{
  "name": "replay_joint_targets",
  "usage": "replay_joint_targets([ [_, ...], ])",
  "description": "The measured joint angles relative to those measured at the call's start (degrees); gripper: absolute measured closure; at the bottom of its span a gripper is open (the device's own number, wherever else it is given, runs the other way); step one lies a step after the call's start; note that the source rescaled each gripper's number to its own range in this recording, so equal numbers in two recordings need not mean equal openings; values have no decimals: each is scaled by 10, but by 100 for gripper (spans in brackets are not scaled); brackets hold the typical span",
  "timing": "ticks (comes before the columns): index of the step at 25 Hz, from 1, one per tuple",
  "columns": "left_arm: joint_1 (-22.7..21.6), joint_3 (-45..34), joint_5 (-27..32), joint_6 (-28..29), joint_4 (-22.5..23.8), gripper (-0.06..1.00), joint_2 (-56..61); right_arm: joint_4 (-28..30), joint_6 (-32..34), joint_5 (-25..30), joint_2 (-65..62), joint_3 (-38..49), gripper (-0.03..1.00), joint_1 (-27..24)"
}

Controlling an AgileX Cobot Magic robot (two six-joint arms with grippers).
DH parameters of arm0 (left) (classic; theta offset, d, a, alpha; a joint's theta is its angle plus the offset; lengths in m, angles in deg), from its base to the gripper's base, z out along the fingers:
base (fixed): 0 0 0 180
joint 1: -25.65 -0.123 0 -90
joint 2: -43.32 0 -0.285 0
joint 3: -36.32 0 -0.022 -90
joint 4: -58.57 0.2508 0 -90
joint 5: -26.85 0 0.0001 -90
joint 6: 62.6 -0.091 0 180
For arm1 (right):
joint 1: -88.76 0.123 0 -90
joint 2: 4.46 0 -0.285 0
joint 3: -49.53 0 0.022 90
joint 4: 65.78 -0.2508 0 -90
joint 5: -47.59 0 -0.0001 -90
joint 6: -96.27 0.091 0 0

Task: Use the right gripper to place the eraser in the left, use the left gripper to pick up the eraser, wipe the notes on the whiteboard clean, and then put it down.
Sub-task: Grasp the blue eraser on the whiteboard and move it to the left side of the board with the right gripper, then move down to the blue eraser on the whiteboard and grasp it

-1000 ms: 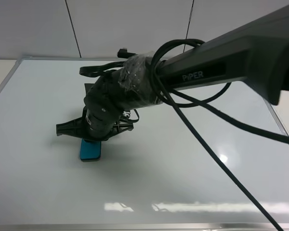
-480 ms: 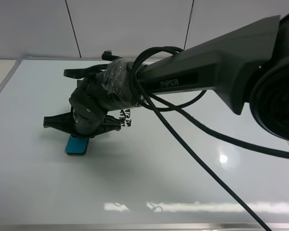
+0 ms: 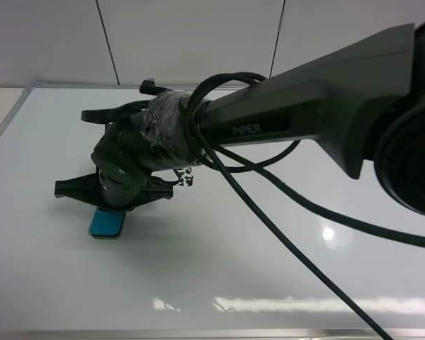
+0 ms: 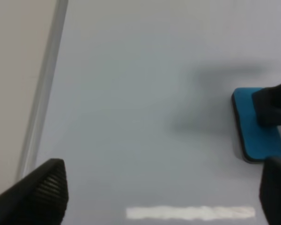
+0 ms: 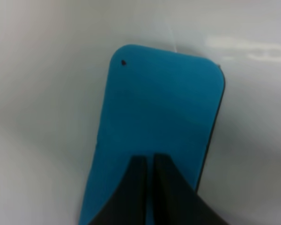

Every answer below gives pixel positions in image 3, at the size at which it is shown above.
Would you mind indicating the blue whiteboard eraser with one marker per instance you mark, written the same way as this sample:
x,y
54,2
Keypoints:
x,y
106,224

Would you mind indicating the black marker writing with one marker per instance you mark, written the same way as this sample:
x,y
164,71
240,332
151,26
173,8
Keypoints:
x,y
184,176

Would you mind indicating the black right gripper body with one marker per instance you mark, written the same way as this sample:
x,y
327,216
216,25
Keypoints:
x,y
105,193

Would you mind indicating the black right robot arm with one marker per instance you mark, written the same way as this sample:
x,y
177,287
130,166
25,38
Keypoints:
x,y
363,102

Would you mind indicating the white whiteboard with aluminium frame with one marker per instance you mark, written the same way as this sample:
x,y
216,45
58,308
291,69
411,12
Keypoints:
x,y
200,264

